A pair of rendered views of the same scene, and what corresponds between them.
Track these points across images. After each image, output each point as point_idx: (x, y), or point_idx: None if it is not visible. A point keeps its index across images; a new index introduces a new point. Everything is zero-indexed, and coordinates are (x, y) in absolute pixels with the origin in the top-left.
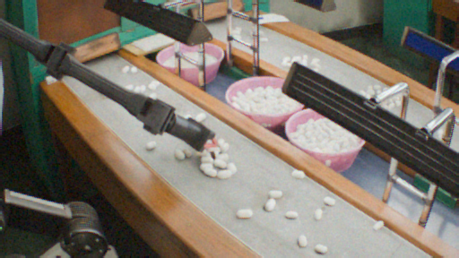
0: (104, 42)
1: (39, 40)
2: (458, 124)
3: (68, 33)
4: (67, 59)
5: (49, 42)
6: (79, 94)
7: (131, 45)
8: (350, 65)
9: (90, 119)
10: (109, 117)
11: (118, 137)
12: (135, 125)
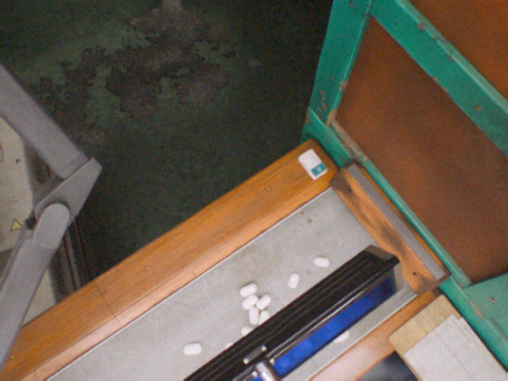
0: (406, 256)
1: (43, 152)
2: None
3: (389, 164)
4: (22, 235)
5: (73, 173)
6: (268, 234)
7: (445, 316)
8: None
9: (152, 278)
10: (175, 309)
11: (109, 334)
12: (142, 359)
